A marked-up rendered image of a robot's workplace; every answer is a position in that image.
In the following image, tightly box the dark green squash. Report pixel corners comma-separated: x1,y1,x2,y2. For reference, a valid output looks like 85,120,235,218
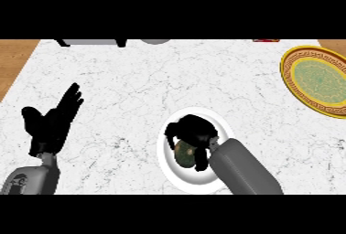
173,139,198,169

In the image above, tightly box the yellow rimmed green plate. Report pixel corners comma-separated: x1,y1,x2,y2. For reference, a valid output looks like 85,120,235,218
280,45,346,120

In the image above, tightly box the grey appliance with black legs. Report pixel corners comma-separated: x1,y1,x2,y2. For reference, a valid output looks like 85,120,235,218
53,39,129,48

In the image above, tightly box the grey rounded object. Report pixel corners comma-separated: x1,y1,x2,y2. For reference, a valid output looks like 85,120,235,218
138,39,173,46

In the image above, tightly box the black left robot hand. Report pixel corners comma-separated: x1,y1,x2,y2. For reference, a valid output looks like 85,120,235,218
21,82,86,158

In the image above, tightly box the white round plate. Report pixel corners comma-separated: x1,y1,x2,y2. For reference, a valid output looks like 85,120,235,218
156,106,238,195

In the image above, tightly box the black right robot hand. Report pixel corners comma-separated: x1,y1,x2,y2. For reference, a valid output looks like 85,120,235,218
164,113,221,173

